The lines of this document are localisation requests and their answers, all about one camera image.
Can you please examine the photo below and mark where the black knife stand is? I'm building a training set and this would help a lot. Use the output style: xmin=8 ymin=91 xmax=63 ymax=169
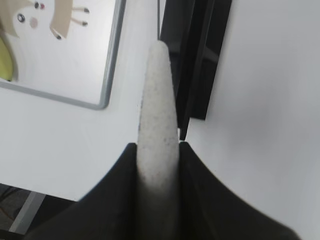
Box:
xmin=160 ymin=0 xmax=232 ymax=141

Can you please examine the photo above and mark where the grey-rimmed white cutting board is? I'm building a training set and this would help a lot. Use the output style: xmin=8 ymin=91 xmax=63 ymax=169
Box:
xmin=0 ymin=0 xmax=126 ymax=110

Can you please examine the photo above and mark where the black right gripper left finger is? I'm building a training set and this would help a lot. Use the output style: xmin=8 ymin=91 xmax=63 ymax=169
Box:
xmin=25 ymin=143 xmax=137 ymax=240

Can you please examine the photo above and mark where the cleaver knife with white handle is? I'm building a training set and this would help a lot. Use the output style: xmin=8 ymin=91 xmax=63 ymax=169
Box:
xmin=137 ymin=38 xmax=179 ymax=198

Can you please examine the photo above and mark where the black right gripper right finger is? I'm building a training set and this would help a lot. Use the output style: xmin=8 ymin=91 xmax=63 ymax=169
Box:
xmin=179 ymin=142 xmax=300 ymax=240

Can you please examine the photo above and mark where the yellow plastic banana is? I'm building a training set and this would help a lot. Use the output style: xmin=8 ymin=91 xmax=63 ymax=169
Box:
xmin=0 ymin=38 xmax=13 ymax=82

